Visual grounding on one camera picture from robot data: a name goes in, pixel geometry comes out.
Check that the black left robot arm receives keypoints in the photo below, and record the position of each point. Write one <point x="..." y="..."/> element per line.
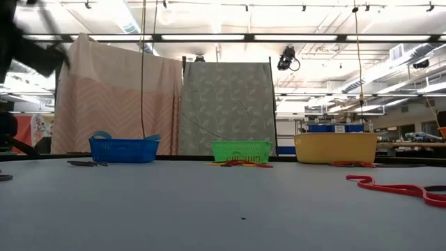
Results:
<point x="21" y="49"/>

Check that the dark navy rubber band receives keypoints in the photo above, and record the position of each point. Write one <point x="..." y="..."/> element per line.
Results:
<point x="10" y="178"/>
<point x="87" y="163"/>
<point x="400" y="165"/>

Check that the long red rubber band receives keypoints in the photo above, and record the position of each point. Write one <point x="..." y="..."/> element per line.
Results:
<point x="393" y="189"/>

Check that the green leaf-print cloth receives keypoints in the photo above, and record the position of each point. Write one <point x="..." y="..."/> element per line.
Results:
<point x="226" y="104"/>

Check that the green plastic basket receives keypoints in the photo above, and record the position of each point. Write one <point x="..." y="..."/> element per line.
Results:
<point x="240" y="150"/>

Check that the blue grey table mat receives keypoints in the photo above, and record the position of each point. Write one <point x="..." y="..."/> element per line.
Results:
<point x="223" y="209"/>

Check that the black overhead beam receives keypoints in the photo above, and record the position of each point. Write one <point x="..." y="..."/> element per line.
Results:
<point x="249" y="37"/>

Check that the blue shelf bins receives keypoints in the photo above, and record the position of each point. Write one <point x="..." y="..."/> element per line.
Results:
<point x="320" y="128"/>

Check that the blue plastic basket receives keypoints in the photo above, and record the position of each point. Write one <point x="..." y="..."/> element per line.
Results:
<point x="122" y="150"/>

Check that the yellow orange plastic basket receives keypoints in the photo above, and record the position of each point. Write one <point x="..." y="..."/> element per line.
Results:
<point x="334" y="148"/>

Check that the pink chevron cloth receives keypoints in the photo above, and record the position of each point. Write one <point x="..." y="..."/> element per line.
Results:
<point x="104" y="104"/>

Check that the white floral cloth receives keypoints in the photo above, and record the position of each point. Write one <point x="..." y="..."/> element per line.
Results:
<point x="42" y="125"/>

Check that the far workbench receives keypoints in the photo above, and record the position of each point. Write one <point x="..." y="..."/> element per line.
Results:
<point x="411" y="144"/>

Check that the red cloth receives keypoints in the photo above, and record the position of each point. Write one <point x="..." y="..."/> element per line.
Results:
<point x="24" y="129"/>

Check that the black ceiling spotlight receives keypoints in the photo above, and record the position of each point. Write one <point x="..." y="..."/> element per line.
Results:
<point x="421" y="64"/>

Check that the person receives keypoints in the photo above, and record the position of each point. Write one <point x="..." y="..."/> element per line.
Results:
<point x="7" y="123"/>

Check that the black overhead camera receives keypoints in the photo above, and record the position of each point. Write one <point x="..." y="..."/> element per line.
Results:
<point x="286" y="57"/>

